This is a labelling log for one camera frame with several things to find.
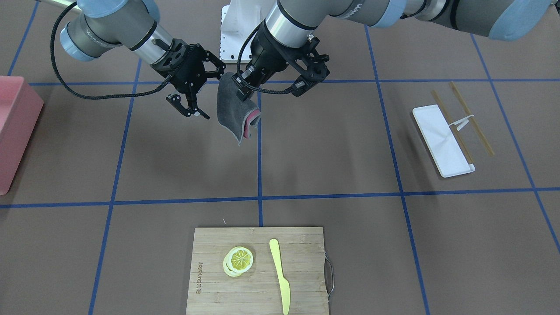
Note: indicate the wooden rack rod inner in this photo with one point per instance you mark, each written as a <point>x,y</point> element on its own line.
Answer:
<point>455,132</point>

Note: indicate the wooden rack rod outer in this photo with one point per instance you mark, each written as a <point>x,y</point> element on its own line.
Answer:
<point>482,137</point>

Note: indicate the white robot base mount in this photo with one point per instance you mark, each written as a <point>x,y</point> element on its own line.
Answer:
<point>238,20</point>

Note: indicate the yellow plastic knife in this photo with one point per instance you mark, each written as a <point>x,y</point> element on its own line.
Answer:
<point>284,285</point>

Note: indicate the grey pink cleaning cloth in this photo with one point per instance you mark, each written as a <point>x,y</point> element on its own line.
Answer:
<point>235,115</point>

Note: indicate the pink plastic bin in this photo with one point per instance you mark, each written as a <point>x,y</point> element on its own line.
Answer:
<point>20,106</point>

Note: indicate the bamboo cutting board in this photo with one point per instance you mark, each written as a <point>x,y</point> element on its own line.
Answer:
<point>257,291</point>

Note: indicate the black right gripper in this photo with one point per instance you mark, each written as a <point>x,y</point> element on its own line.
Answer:
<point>195,71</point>

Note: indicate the white towel rack tray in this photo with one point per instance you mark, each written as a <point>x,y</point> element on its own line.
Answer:
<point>443,147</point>

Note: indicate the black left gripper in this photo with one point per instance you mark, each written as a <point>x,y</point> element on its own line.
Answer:
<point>267,54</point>

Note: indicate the wooden rack rod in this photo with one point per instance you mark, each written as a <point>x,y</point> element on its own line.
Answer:
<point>455,132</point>
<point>482,137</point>

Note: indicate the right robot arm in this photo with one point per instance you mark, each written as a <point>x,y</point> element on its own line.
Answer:
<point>89,28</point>

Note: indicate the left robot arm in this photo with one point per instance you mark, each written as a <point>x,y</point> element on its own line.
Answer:
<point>290,21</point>

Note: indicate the yellow lemon slice toy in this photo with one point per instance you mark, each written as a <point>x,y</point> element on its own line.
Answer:
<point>237,261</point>

